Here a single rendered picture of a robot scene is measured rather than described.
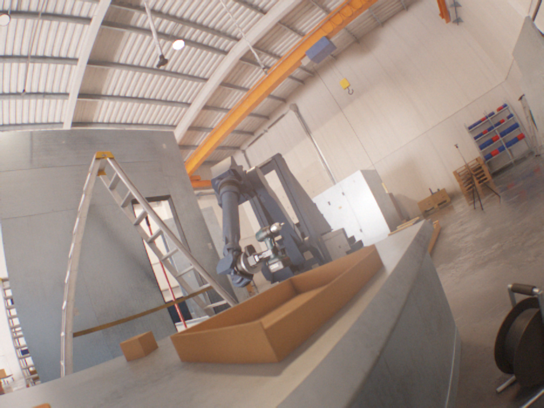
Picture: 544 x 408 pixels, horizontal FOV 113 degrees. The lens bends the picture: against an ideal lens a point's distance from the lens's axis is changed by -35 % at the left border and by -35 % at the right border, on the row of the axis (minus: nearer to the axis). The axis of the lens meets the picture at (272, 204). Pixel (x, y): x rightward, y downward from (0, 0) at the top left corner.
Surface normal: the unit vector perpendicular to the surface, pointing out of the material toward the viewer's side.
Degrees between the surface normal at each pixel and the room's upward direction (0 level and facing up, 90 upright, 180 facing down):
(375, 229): 90
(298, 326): 90
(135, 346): 90
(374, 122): 90
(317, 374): 68
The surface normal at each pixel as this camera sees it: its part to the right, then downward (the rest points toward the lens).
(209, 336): -0.63, 0.11
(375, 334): 0.48, -0.75
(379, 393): 0.69, -0.44
